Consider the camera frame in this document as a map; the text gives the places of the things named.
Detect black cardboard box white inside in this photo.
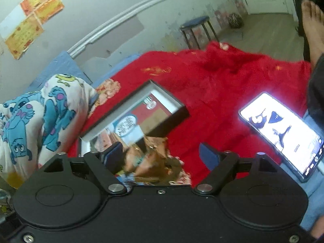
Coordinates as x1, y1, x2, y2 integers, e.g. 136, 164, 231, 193
80, 79, 190, 157

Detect cartoon bear wall stickers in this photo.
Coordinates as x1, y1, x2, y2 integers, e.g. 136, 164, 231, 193
212, 0, 249, 29

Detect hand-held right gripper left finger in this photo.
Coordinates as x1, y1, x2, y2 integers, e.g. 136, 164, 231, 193
43, 142, 127, 195

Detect blue topped metal stool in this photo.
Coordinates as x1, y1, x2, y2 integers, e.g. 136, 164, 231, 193
180, 16, 220, 50

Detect white blue monster print blanket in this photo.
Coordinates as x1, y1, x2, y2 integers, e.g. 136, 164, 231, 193
0, 73, 99, 183

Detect blue quilted mat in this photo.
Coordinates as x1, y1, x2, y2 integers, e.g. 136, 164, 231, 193
30, 51, 88, 88

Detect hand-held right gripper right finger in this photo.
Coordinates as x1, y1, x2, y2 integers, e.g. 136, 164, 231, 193
194, 143, 279, 196

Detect white wall sheet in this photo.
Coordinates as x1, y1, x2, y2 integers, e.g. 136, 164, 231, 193
0, 5, 29, 40

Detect red fleece blanket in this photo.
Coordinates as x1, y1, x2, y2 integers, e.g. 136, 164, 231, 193
67, 42, 312, 188

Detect smartphone with lit screen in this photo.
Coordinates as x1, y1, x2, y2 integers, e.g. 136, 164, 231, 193
238, 91, 324, 183

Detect large printed food packet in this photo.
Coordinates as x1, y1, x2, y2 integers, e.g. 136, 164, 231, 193
88, 93, 179, 152

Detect dark patterned ball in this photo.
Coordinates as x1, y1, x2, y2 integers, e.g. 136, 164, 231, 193
228, 13, 245, 29

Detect person's bare foot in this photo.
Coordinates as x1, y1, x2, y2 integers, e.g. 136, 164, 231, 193
301, 0, 324, 67

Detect person's dark shirt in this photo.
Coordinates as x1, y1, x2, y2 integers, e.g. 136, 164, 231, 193
307, 55, 324, 126

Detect yellow wall certificate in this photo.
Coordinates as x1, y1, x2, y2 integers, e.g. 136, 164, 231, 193
4, 14, 44, 60

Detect orange red wall certificate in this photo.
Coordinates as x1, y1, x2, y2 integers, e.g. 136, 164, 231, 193
33, 0, 64, 25
20, 0, 50, 14

